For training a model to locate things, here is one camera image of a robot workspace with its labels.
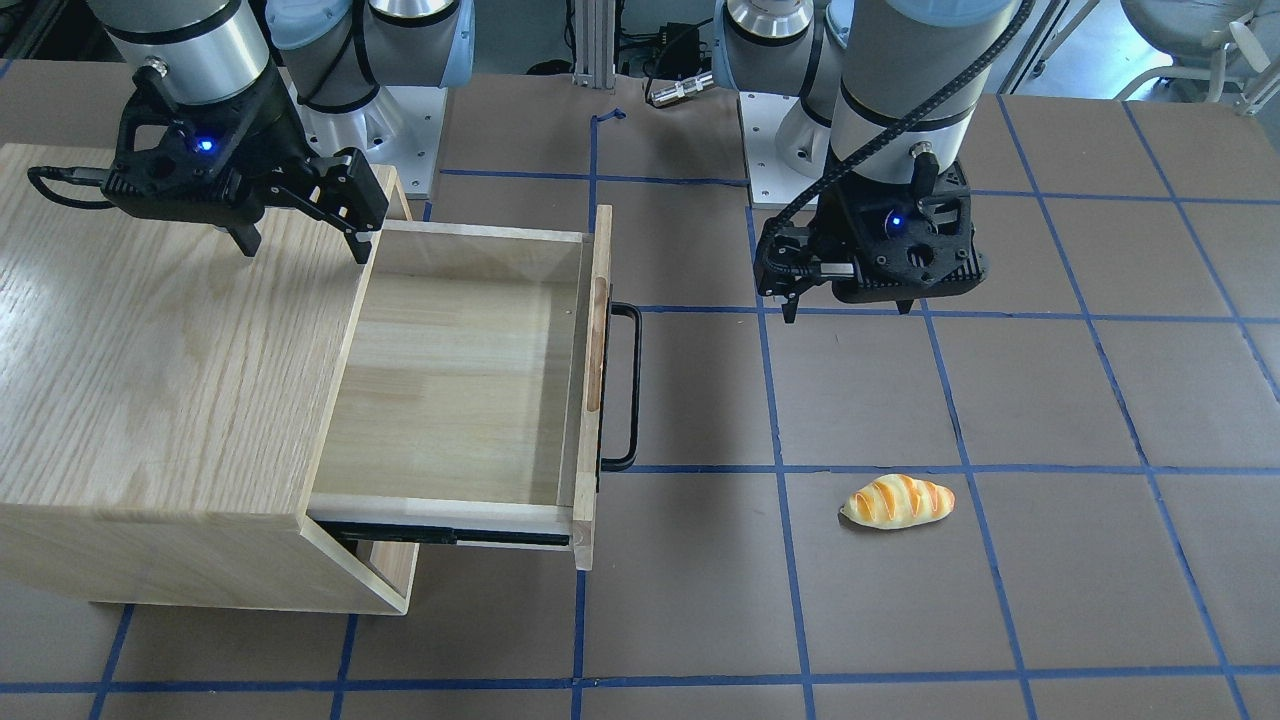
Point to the white chair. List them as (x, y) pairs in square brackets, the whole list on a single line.
[(1221, 42)]

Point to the light wooden drawer cabinet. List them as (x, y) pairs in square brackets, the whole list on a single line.
[(166, 402)]

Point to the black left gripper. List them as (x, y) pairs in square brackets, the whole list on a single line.
[(836, 222)]

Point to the silver metal connector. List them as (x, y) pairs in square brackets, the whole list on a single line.
[(680, 90)]

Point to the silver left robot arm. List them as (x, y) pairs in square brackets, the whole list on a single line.
[(895, 83)]

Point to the wooden drawer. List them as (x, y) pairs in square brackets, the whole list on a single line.
[(389, 550), (472, 394)]

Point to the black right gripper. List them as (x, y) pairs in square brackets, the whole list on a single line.
[(268, 125)]

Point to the toy bread roll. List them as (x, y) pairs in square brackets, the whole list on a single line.
[(898, 501)]

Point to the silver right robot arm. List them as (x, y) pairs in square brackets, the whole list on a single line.
[(334, 56)]

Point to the aluminium frame post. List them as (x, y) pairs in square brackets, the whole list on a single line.
[(594, 26)]

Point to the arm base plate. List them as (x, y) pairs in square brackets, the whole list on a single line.
[(402, 127), (785, 149)]

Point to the black drawer slide rail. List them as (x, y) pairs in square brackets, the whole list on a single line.
[(450, 534)]

